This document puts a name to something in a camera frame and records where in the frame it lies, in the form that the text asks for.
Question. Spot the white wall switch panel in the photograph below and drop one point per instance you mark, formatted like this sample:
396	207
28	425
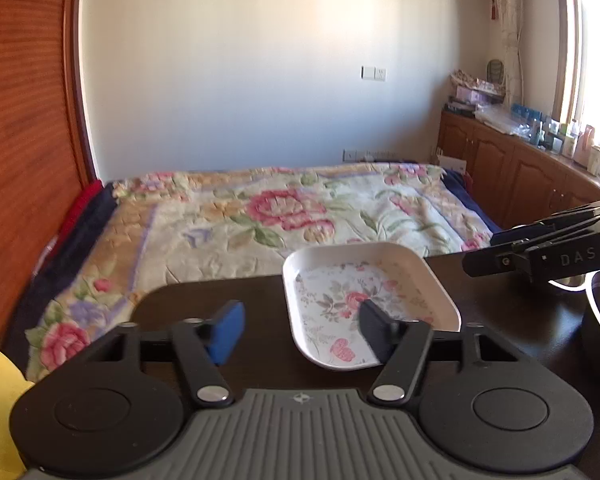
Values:
373	73

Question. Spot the wooden louvered wardrobe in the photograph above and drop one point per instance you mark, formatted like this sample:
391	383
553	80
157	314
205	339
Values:
45	159

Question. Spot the dark blue bed blanket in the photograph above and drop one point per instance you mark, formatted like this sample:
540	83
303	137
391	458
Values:
470	194

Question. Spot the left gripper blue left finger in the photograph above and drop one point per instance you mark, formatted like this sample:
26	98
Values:
201	347

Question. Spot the large steel bowl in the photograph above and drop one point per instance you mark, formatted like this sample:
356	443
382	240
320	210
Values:
589	284

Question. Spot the floral quilted bed cover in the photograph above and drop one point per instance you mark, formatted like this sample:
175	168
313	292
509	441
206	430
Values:
137	235

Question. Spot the patterned window curtain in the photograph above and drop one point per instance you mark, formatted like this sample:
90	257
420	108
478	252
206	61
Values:
510	14

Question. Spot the white wall socket strip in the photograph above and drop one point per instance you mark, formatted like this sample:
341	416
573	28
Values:
369	156

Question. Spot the white floral rectangular plate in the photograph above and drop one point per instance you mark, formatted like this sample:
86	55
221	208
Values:
325	285

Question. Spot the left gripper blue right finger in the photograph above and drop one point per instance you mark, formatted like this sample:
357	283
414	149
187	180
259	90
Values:
400	347

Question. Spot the wooden low cabinet row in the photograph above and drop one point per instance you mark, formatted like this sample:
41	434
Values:
512	181

